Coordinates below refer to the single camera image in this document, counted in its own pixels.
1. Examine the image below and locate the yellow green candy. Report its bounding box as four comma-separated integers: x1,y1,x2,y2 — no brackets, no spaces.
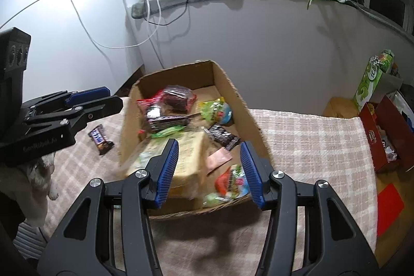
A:
202,192,228,208

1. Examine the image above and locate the red zipper snack bag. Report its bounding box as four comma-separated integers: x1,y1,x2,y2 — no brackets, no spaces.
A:
136,85,197,116

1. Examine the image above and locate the bagged sliced bread loaf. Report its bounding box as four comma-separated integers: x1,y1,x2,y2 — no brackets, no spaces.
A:
122,129,212,199

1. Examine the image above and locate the plaid blanket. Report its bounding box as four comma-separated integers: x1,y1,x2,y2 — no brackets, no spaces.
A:
42,108,379,276

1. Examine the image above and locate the brown chocolate bar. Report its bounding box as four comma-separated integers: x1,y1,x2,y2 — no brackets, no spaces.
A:
208,123,242,151

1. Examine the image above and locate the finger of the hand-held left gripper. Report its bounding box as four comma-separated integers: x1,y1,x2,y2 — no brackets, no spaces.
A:
25,95,124,135
21,86,110,116

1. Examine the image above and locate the green candy strip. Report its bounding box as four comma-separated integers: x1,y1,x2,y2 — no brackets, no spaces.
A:
150,125,188,139

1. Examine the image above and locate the striped cloth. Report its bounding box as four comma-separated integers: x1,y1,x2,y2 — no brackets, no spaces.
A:
13,221,49,259

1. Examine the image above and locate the white cable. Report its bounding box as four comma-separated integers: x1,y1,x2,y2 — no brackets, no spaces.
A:
66,0,162,68

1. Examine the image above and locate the dark striped snack packet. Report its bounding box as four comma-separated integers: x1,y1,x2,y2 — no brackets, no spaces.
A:
146,106,191,133

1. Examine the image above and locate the green yellow snack packet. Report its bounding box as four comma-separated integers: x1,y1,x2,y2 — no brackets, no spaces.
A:
198,97,234,125

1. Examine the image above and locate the grey box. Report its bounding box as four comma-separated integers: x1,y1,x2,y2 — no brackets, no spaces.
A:
372,72,403,102

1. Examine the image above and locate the red cardboard box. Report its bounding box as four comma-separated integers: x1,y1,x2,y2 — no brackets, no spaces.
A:
358,94,414,174

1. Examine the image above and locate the red paper sheet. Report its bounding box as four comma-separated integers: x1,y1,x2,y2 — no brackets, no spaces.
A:
377,184,405,237

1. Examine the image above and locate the person's left hand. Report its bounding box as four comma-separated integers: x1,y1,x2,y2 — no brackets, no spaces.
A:
24,151,60,202

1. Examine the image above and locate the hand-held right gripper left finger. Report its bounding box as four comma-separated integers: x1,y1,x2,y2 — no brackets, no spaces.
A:
39,138,180,276

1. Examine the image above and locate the pink snack packet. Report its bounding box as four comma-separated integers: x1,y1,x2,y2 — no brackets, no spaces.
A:
206,148,233,174

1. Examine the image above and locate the blue label chocolate bar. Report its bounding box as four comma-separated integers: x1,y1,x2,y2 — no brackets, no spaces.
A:
88,124,115,156

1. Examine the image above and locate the black cable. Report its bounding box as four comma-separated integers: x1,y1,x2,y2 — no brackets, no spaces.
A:
142,0,198,26

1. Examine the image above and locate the colourful candy bag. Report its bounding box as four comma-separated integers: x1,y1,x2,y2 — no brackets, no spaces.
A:
214,165,252,199

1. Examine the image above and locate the green carton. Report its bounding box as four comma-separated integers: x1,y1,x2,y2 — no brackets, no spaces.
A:
352,50,396,111

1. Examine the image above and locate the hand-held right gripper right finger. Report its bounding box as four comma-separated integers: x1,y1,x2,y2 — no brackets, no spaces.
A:
239,141,379,276

